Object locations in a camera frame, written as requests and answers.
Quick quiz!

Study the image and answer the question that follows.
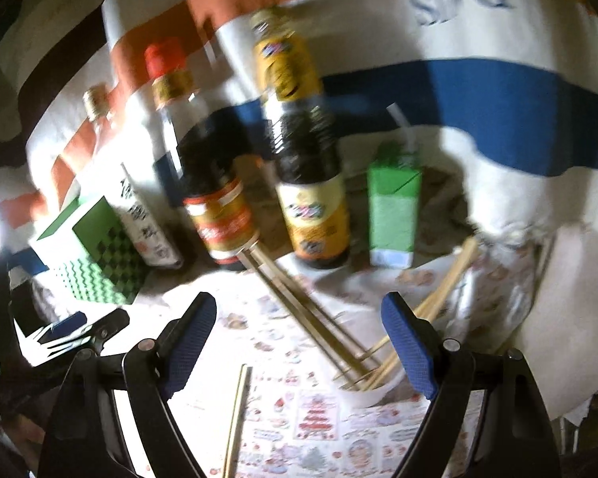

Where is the white round cup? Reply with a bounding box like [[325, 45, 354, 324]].
[[336, 362, 407, 409]]

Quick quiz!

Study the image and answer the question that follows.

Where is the wooden chopsticks bundle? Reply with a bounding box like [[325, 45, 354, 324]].
[[237, 236, 478, 392]]

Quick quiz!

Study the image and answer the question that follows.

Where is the wooden chopstick on table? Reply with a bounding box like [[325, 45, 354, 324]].
[[222, 365, 252, 478]]

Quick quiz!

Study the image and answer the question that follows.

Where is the green checkered box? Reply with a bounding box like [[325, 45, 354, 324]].
[[33, 199, 149, 306]]

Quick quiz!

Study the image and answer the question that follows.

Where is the printed christmas table cloth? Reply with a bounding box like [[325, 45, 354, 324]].
[[104, 245, 536, 477]]

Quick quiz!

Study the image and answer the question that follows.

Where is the clear cooking wine bottle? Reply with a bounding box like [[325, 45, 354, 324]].
[[83, 83, 183, 270]]

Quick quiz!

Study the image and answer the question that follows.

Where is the green drink carton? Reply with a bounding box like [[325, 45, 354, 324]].
[[367, 141, 422, 270]]

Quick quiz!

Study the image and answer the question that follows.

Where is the oyster sauce bottle yellow label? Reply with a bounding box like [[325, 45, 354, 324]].
[[250, 6, 351, 269]]

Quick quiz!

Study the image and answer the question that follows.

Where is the dark vinegar bottle red cap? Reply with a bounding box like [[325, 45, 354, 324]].
[[144, 38, 259, 271]]

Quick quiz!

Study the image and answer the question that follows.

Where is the striped paris cloth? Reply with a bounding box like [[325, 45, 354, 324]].
[[0, 0, 598, 256]]

